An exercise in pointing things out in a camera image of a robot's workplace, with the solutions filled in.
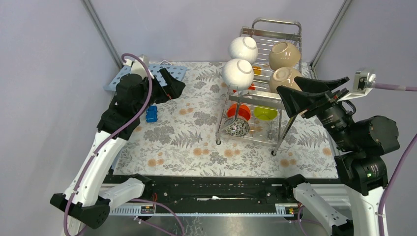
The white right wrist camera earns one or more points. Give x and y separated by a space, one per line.
363 83

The blue toy block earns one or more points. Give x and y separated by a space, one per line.
152 114

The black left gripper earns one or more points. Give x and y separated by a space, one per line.
173 89

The orange bowl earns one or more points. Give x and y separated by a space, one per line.
243 111
252 87

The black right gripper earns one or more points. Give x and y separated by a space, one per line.
293 101

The orange bowl lower front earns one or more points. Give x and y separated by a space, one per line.
243 111

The white slotted cable duct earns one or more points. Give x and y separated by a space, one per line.
139 210

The small yellow cup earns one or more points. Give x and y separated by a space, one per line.
257 70

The leopard pattern bowl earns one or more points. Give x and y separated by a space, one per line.
240 127

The beige bowl rear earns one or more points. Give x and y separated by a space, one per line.
283 54

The stainless steel dish rack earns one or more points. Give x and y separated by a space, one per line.
261 60

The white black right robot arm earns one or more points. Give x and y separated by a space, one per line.
360 166

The lime green bowl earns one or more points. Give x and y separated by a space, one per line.
265 113

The blue perforated tray stand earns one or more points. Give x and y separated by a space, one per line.
178 72

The white bowl front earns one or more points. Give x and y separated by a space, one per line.
238 73

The floral table mat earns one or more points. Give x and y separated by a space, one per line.
183 140

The orange bowl lower rear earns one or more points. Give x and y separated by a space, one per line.
252 87

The white bowl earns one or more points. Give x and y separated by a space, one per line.
238 73
243 47

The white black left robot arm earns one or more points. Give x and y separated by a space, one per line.
83 200

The beige bowl with flower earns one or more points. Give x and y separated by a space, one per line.
284 77

